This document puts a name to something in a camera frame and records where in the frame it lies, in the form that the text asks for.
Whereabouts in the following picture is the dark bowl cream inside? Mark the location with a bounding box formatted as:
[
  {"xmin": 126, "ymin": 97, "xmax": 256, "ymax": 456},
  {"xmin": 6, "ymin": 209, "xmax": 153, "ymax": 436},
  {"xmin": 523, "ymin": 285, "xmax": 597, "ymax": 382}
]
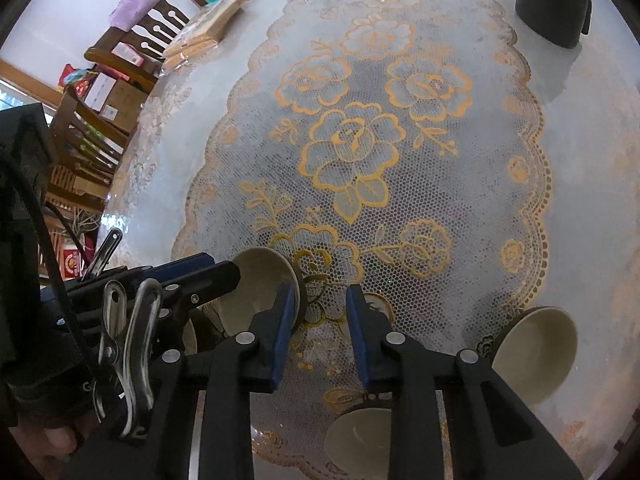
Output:
[{"xmin": 201, "ymin": 247, "xmax": 308, "ymax": 336}]

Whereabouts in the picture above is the person's left hand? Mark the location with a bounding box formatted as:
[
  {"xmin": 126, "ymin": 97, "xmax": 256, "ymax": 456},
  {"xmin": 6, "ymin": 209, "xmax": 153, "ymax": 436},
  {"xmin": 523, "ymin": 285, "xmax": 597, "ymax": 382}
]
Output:
[{"xmin": 9, "ymin": 412, "xmax": 99, "ymax": 479}]

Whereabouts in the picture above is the silver metal clamp left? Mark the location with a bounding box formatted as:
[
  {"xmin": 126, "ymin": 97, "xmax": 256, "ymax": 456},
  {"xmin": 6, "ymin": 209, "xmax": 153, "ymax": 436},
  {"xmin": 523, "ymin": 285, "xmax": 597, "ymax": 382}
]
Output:
[{"xmin": 81, "ymin": 228, "xmax": 122, "ymax": 281}]

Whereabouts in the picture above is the silver metal clamp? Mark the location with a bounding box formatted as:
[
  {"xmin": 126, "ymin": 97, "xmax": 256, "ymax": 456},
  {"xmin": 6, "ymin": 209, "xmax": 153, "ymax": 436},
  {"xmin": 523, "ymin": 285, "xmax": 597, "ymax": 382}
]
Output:
[
  {"xmin": 92, "ymin": 278, "xmax": 162, "ymax": 439},
  {"xmin": 81, "ymin": 228, "xmax": 122, "ymax": 281}
]

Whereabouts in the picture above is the silver metal clamp right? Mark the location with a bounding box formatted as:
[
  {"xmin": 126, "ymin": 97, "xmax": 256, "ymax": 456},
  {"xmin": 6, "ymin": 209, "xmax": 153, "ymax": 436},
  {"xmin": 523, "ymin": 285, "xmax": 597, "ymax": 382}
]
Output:
[{"xmin": 92, "ymin": 278, "xmax": 162, "ymax": 439}]

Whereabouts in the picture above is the cardboard box stack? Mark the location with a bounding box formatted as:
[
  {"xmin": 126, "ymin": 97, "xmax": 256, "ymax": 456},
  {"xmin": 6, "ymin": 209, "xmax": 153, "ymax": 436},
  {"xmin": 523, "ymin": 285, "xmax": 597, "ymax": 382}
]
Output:
[{"xmin": 82, "ymin": 73, "xmax": 149, "ymax": 134}]

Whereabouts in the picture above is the gold floral lace mat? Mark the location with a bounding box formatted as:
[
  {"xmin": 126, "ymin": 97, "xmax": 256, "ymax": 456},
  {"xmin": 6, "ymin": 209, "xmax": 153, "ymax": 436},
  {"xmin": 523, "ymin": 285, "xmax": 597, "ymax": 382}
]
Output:
[{"xmin": 172, "ymin": 0, "xmax": 552, "ymax": 479}]

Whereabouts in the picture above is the wooden chair with purple cloth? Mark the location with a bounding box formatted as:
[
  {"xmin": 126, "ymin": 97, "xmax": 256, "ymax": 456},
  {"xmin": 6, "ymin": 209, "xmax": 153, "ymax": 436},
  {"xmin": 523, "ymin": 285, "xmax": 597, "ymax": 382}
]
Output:
[{"xmin": 85, "ymin": 0, "xmax": 206, "ymax": 93}]

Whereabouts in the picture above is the packaged biscuit box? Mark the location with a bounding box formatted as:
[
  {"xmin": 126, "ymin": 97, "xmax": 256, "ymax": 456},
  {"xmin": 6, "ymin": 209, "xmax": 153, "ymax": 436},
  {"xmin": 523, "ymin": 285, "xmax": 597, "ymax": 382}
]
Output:
[{"xmin": 163, "ymin": 0, "xmax": 246, "ymax": 60}]

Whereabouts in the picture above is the purple folded cloth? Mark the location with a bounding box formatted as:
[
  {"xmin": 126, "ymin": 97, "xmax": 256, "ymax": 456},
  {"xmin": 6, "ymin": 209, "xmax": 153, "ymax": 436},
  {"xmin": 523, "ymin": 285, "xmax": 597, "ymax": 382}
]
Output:
[{"xmin": 108, "ymin": 0, "xmax": 162, "ymax": 32}]

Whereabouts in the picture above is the black cylindrical container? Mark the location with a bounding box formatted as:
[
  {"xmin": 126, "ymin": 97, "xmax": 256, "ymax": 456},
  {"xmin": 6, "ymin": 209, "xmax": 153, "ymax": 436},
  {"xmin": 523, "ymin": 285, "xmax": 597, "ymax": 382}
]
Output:
[{"xmin": 515, "ymin": 0, "xmax": 592, "ymax": 49}]

